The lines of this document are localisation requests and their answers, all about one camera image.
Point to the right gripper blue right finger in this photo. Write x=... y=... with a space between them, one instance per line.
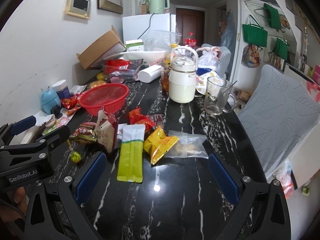
x=226 y=184

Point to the grey leaf pattern chair cushion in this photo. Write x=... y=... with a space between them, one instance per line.
x=277 y=117

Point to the white mini fridge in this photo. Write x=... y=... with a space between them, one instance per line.
x=150 y=26

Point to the pink green leaflet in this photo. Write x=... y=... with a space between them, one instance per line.
x=64 y=119

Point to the blue jar white lid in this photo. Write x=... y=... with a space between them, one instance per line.
x=62 y=90

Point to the white cylinder container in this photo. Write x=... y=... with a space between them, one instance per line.
x=149 y=74

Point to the clear zip bag with snack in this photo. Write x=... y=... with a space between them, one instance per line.
x=188 y=146

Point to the clear large zip bag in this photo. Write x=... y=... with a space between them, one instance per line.
x=161 y=40

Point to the brown entrance door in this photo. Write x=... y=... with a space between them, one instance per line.
x=190 y=24

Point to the green red date snack bag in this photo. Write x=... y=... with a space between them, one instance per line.
x=84 y=134

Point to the cream white kettle jug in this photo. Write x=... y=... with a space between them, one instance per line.
x=182 y=74

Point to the white desiccant packet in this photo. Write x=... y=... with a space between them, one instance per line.
x=77 y=90

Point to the red sauce sachet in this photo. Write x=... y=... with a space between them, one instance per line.
x=71 y=102

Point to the person left hand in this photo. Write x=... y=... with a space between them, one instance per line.
x=20 y=198

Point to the red cola bottle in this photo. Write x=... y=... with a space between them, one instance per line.
x=190 y=40

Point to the amber drink plastic bottle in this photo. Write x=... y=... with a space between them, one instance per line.
x=165 y=68

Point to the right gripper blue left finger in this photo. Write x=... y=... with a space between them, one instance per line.
x=88 y=176

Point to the dark brown chocolate bar packet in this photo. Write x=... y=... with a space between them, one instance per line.
x=158 y=120

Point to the red snack bag in tray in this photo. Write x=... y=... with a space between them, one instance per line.
x=116 y=65

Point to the lower green tote bag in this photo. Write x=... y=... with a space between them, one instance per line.
x=281 y=48

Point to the blue robot shaped gadget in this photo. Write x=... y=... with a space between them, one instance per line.
x=50 y=102

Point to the yellow snack packet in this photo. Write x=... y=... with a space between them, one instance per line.
x=158 y=144

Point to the yellow crispy snack bag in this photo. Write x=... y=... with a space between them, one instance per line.
x=96 y=84

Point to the green yellow white sachet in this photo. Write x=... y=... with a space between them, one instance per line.
x=130 y=168

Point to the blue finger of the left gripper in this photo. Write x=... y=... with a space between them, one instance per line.
x=23 y=125
x=55 y=138

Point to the red cartoon candy packet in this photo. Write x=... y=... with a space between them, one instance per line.
x=136 y=117

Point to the clear plastic tray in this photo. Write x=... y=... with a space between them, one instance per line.
x=130 y=74

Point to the green lollipop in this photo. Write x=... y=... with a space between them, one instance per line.
x=74 y=156

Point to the green electric kettle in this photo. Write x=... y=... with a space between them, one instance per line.
x=157 y=6

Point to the glass mug with cartoon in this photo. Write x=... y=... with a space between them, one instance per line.
x=218 y=97

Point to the brown cardboard box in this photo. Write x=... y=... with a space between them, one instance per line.
x=107 y=45

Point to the green white medicine box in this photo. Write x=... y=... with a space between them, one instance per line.
x=134 y=45

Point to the yellow lemon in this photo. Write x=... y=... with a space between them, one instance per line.
x=100 y=76

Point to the red plastic basket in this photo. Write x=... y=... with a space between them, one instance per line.
x=109 y=97

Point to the wall intercom panel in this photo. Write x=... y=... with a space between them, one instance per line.
x=78 y=8

